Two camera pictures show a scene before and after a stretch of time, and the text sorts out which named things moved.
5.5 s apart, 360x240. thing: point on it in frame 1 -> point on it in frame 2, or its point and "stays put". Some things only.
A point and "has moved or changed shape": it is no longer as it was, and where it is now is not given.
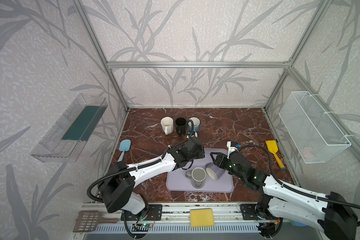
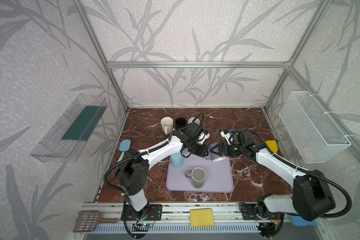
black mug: (180, 123) stays put
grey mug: (197, 175) stays put
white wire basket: (315, 138) stays put
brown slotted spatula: (88, 220) stays put
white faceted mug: (167, 123) stays put
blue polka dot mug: (196, 124) has moved or changed shape
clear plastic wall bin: (64, 142) stays put
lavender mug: (214, 170) -> (213, 156)
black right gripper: (221, 161) -> (225, 149)
